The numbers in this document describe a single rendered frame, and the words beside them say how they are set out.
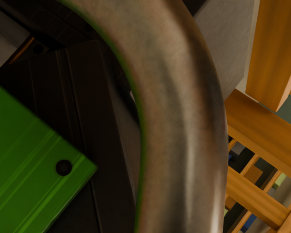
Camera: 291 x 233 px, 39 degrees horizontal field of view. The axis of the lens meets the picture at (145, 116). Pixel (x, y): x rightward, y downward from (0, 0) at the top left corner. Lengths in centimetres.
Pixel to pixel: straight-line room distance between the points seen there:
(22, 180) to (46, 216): 3
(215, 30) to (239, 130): 64
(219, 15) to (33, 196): 23
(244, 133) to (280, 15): 41
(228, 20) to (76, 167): 23
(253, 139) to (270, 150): 5
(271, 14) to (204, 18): 35
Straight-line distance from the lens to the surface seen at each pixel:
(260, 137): 102
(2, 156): 27
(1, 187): 27
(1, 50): 72
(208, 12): 35
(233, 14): 42
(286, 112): 1062
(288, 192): 985
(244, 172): 908
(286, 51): 76
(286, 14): 68
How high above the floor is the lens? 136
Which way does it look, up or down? 19 degrees down
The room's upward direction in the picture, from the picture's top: 127 degrees clockwise
